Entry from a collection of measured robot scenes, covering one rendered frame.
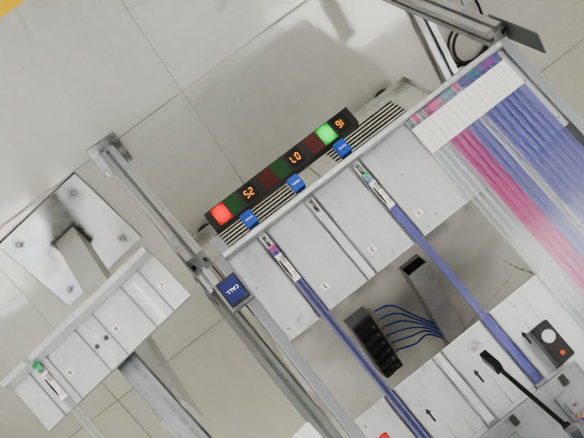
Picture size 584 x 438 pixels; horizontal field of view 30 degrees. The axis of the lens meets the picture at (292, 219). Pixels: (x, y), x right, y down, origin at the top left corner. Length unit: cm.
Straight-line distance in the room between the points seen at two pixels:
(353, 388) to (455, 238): 39
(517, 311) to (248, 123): 102
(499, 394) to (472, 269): 52
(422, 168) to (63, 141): 94
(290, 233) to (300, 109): 83
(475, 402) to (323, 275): 35
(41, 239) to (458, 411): 117
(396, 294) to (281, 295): 43
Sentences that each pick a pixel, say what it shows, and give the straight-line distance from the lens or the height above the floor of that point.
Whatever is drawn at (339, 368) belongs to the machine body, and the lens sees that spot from 236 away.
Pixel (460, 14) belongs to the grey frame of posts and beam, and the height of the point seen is 50.
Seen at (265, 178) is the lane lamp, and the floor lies 65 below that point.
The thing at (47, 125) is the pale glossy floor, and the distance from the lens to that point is 259.
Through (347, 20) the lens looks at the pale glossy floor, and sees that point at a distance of 278.
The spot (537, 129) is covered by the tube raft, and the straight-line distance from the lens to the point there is 208.
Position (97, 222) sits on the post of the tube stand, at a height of 1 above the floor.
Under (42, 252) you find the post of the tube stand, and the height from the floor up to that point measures 1.
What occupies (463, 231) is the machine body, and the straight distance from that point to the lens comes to 237.
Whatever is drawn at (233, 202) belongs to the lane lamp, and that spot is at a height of 65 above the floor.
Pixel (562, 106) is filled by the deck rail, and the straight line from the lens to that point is 210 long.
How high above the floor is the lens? 241
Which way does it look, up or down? 56 degrees down
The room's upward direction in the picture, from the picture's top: 132 degrees clockwise
